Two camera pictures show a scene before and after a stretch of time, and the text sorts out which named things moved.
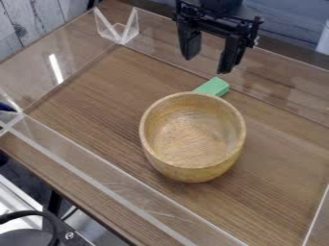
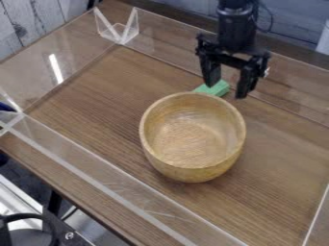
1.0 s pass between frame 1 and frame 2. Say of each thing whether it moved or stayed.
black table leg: stayed
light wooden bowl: stayed
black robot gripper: moved
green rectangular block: stayed
